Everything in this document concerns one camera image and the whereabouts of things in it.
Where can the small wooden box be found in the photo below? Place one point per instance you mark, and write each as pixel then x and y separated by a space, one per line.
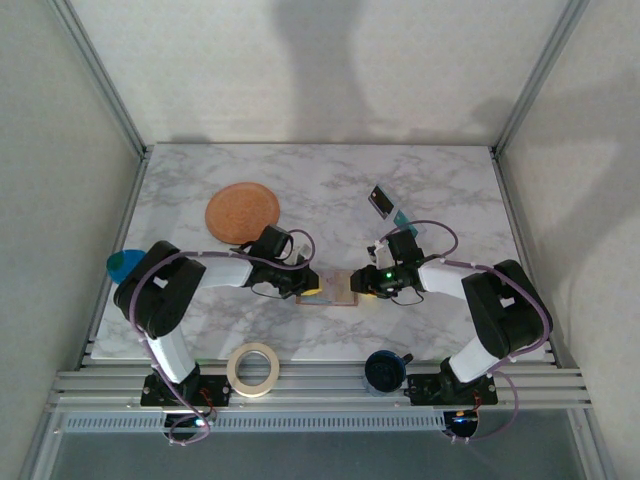
pixel 335 289

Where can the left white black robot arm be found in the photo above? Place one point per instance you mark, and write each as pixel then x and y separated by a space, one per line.
pixel 225 272

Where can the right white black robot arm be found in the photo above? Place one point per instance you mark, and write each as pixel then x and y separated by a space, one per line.
pixel 445 280

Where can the orange round cork mat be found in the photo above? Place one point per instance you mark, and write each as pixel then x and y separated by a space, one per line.
pixel 240 210

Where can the dark blue mug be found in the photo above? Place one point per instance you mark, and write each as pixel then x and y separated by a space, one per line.
pixel 382 372

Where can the beige masking tape roll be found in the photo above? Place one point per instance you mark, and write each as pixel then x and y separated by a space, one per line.
pixel 235 375

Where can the blue plastic cup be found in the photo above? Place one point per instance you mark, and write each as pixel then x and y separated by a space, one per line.
pixel 122 262

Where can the aluminium slotted cross rail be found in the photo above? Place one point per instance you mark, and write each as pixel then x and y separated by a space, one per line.
pixel 320 395

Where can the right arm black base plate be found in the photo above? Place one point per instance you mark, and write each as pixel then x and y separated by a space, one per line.
pixel 420 390

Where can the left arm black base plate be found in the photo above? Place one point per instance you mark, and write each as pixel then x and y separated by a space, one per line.
pixel 222 387

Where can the aluminium side rail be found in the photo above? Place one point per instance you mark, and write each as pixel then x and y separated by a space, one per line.
pixel 525 250
pixel 131 200

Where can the aluminium frame post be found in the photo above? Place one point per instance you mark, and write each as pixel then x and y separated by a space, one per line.
pixel 103 80
pixel 540 75

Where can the aluminium frame leg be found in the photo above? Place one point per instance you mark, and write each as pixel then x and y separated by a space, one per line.
pixel 40 445
pixel 592 445

